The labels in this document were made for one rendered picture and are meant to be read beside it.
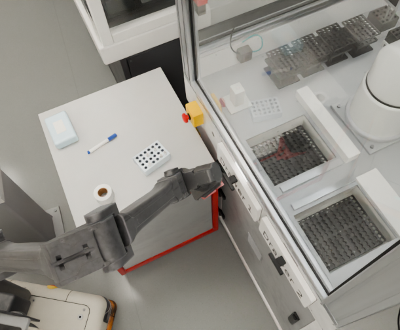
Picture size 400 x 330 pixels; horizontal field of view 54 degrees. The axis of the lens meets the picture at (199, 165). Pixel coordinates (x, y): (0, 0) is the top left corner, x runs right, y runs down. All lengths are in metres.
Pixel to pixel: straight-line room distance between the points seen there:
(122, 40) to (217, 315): 1.40
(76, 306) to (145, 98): 0.99
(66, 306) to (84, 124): 0.83
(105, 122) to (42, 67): 1.49
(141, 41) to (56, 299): 1.23
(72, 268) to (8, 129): 2.26
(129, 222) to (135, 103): 1.04
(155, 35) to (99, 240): 1.28
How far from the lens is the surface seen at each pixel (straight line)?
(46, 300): 2.03
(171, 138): 1.62
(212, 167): 1.06
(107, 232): 0.71
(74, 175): 1.63
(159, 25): 1.82
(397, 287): 0.80
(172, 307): 2.16
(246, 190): 1.32
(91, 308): 1.95
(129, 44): 1.83
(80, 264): 0.71
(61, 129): 1.71
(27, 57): 3.27
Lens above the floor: 2.13
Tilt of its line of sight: 62 degrees down
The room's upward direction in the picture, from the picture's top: 5 degrees counter-clockwise
